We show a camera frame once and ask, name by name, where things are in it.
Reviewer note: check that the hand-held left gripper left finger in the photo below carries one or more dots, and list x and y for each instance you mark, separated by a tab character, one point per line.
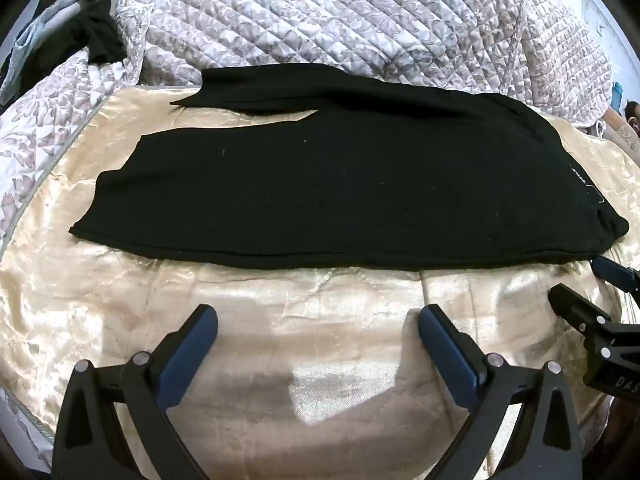
187	355

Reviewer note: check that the gold satin bed cover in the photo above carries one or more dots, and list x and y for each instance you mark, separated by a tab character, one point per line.
150	310

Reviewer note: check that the white wall paper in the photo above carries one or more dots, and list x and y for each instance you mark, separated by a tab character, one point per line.
597	20

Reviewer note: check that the light blue cloth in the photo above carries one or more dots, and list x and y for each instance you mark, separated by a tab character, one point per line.
35	35

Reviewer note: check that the black pants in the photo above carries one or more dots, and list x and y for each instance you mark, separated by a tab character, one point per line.
325	185

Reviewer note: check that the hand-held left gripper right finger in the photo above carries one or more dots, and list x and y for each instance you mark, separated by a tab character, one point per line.
450	355

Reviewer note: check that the floral quilted blanket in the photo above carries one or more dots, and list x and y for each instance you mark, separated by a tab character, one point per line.
325	10

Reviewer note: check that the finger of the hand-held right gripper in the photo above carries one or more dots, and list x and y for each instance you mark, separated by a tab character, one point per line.
575	305
617	274

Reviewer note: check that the teal box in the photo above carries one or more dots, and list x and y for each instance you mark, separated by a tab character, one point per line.
617	95

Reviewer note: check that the black garment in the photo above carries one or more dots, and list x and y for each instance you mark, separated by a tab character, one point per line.
97	30

